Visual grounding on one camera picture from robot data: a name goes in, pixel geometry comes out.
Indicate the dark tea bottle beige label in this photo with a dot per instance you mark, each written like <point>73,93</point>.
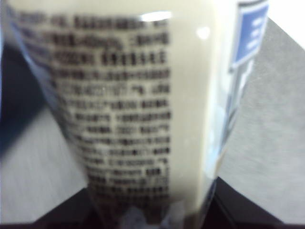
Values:
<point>186,95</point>

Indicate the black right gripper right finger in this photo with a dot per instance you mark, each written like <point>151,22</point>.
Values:
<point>238,212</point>

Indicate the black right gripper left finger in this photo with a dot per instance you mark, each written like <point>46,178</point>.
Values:
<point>71,212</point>

